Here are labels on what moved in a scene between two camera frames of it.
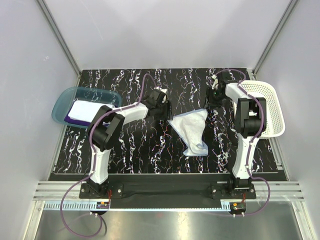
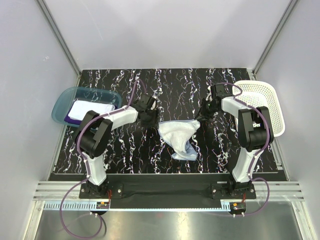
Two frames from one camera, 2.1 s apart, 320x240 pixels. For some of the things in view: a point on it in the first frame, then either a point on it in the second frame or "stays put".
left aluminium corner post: [43, 7] stays put
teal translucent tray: [87, 94] stays put
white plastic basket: [275, 125] stays put
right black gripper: [213, 104] -> [202, 114]
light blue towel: [83, 110] stays put
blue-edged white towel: [190, 126] -> [177, 134]
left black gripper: [167, 115] -> [154, 123]
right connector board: [237, 207] stays put
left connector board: [104, 205] stays put
